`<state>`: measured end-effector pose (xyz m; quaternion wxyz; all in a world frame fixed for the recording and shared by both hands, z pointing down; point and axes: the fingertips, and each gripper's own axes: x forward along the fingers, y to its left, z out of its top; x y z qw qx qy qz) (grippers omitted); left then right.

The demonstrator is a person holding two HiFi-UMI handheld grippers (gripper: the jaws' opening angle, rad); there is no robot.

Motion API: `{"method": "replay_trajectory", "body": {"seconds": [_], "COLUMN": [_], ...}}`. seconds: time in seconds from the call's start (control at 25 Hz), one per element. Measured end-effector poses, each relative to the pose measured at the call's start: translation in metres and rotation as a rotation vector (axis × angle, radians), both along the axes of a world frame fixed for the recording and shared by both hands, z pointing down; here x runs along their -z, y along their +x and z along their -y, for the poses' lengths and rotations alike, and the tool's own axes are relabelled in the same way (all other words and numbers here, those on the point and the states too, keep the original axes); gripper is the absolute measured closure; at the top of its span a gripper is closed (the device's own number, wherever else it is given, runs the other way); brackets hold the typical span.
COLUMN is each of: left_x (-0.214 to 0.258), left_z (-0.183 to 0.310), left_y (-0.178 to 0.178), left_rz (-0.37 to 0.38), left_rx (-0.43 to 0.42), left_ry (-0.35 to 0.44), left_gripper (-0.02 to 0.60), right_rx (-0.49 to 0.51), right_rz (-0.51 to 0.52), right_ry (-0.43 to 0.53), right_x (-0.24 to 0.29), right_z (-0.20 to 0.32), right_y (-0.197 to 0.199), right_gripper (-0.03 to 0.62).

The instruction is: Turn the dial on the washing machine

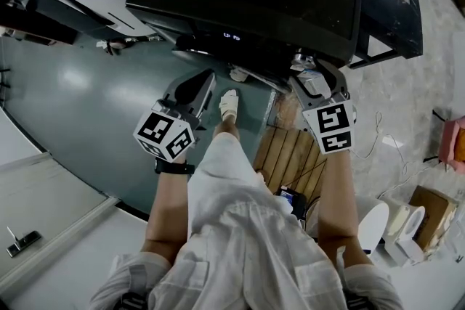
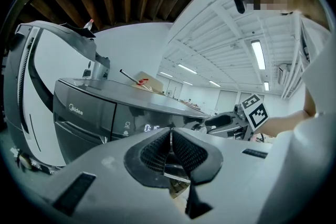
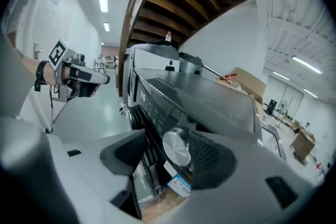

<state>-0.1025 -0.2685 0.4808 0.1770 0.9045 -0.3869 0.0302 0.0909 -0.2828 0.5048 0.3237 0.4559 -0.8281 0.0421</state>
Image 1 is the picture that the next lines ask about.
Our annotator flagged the black wrist watch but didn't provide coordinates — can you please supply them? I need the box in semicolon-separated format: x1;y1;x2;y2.
154;158;196;176

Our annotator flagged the person's leg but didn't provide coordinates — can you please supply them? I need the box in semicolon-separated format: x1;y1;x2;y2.
212;113;240;142

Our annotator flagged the black device with blue screen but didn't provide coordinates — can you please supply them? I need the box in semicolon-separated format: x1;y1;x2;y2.
278;184;310;221

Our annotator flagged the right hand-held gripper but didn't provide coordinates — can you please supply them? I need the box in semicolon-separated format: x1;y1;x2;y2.
289;59;356;156

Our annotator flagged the silver door handle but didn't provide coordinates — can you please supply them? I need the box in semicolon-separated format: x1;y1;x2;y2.
5;226;43;259

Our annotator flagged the white sandal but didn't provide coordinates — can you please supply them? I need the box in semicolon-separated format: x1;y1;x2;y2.
218;89;240;120

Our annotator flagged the small clutter pile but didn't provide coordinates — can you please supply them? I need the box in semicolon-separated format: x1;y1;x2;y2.
95;36;136;56

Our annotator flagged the person's left forearm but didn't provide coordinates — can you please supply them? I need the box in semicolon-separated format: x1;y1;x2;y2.
140;160;199;256

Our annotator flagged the person's right forearm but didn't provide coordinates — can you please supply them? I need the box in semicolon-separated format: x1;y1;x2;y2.
316;149;365;257

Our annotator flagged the white cable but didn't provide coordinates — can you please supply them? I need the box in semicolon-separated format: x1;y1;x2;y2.
349;110;442;197

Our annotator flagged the black metal table frame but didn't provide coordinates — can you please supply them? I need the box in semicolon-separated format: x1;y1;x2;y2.
350;0;424;70

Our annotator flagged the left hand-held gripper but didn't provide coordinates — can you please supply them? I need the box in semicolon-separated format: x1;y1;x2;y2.
132;68;219;163

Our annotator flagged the pink object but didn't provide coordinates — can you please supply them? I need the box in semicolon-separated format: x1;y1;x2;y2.
437;115;465;174

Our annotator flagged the person's white clothing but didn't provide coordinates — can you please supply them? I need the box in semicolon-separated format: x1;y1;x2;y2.
89;132;404;310

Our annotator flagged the white door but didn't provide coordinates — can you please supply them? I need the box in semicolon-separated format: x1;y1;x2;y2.
0;150;121;302

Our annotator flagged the white object under machine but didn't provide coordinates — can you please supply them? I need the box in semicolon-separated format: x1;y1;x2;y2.
230;68;251;83

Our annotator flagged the white toilet lid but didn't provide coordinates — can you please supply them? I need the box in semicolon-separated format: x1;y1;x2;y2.
357;196;390;256

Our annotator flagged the wooden slat pallet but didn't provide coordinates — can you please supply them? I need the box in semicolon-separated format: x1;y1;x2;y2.
253;126;330;201

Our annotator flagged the brown cardboard box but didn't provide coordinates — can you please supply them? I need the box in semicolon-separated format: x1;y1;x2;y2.
408;184;459;252

